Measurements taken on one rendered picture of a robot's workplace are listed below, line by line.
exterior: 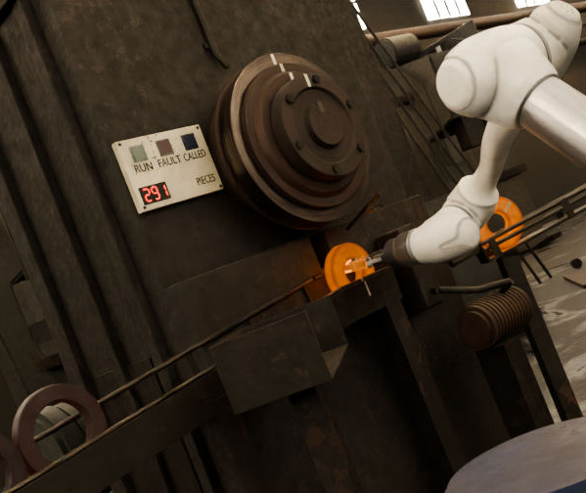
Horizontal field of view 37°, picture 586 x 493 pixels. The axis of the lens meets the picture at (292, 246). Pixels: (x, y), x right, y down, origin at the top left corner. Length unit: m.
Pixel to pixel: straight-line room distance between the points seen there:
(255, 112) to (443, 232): 0.56
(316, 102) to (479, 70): 0.79
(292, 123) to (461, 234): 0.50
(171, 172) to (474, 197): 0.74
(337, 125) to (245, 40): 0.43
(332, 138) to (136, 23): 0.58
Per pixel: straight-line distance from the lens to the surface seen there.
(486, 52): 1.55
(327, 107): 2.27
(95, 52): 2.24
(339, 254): 2.28
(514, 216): 2.60
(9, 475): 1.74
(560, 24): 1.69
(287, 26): 2.67
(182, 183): 2.19
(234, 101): 2.21
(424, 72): 10.27
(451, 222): 2.03
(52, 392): 1.78
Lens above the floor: 0.80
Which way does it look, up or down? 2 degrees up
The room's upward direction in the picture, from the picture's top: 22 degrees counter-clockwise
